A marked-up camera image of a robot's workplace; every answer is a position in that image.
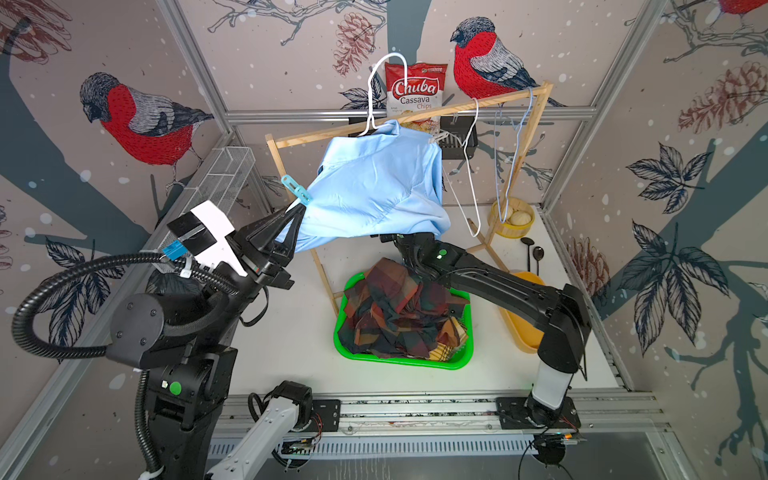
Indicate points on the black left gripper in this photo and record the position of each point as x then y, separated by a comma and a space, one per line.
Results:
261, 252

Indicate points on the teal clothespin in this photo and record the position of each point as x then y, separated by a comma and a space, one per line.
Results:
300, 194

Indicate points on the light blue long-sleeve shirt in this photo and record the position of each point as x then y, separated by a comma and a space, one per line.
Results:
389, 182

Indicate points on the dark multicolour plaid shirt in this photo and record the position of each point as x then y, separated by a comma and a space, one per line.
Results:
402, 312

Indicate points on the white wire hanger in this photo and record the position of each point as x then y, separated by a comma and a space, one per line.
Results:
374, 83
474, 231

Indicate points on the yellow plaid long-sleeve shirt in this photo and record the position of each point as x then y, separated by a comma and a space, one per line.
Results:
452, 337

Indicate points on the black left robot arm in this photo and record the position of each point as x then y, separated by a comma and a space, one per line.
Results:
176, 341

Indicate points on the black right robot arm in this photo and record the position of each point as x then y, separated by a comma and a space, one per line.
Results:
560, 314

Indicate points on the red Chuba chips bag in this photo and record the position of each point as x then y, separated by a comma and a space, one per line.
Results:
415, 88

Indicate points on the green plastic mesh basket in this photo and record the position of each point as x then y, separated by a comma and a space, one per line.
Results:
360, 354

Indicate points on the yellow plastic tray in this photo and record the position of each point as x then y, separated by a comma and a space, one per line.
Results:
526, 337

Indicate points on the wooden clothes rack frame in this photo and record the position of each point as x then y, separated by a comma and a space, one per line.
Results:
538, 100

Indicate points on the aluminium frame corner post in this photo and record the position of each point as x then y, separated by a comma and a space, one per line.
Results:
200, 70

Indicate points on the black wall-mounted basket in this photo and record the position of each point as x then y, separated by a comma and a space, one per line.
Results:
461, 137

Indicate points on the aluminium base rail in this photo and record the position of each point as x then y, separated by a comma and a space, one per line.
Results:
612, 410

